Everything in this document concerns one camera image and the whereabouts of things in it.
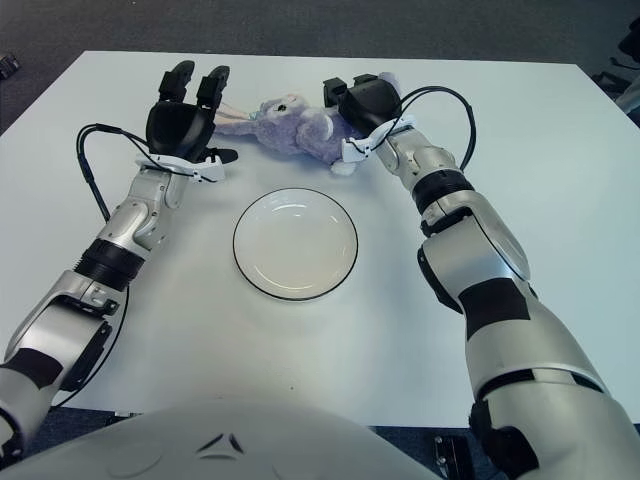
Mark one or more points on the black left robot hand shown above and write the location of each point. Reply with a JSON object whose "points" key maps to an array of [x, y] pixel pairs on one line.
{"points": [[175, 127]]}

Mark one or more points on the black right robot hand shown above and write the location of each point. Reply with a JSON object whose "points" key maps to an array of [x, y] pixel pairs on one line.
{"points": [[370, 105]]}

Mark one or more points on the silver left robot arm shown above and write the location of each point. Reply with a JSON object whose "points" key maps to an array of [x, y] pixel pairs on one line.
{"points": [[125, 225]]}

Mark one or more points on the white box on right wrist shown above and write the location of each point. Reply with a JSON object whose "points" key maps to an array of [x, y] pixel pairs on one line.
{"points": [[356, 150]]}

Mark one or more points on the brown and black floor box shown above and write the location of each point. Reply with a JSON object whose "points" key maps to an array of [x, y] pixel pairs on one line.
{"points": [[9, 65]]}

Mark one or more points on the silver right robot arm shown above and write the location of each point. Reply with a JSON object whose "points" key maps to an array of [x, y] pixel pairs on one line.
{"points": [[475, 260]]}

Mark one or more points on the white box on left wrist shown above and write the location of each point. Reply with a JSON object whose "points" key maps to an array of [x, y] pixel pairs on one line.
{"points": [[210, 172]]}

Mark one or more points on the white plate with black rim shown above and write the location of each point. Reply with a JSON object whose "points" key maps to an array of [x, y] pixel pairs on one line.
{"points": [[295, 245]]}

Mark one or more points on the grey robot torso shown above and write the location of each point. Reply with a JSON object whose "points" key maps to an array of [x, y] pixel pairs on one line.
{"points": [[210, 445]]}

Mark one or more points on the black bracket under table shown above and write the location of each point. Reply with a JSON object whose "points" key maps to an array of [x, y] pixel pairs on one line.
{"points": [[450, 457]]}

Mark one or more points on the white box on wrist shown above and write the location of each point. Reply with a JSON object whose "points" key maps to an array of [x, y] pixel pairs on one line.
{"points": [[210, 172], [356, 150]]}

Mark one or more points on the purple plush bunny doll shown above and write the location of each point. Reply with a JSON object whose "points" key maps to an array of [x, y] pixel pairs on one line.
{"points": [[300, 130]]}

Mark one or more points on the dark office chair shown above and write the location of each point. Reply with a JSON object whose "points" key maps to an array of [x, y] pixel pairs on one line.
{"points": [[627, 50]]}

